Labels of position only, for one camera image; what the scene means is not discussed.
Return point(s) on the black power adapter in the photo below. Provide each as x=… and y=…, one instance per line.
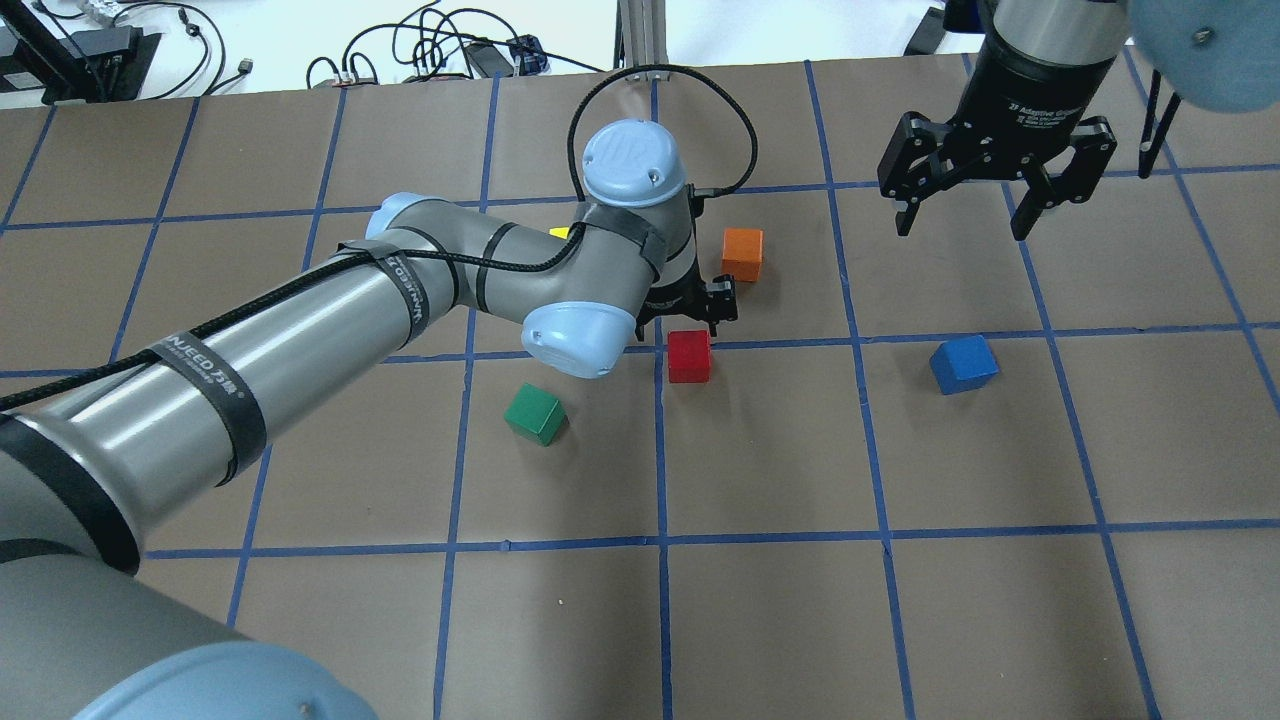
x=486, y=60

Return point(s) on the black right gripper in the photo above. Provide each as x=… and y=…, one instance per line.
x=1020, y=88

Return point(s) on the green wooden block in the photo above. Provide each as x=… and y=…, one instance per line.
x=535, y=414

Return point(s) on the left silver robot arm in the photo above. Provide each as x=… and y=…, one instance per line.
x=95, y=463

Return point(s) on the orange wooden block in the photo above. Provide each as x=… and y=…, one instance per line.
x=742, y=253

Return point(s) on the brown paper table cover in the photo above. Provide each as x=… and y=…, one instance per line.
x=817, y=531

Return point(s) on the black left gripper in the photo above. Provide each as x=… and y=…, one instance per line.
x=672, y=297

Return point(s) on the red wooden block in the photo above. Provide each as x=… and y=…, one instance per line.
x=689, y=357

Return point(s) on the blue wooden block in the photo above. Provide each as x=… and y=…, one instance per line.
x=963, y=364

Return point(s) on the aluminium frame post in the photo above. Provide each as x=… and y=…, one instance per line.
x=640, y=40

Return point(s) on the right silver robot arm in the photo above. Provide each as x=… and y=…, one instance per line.
x=1219, y=56

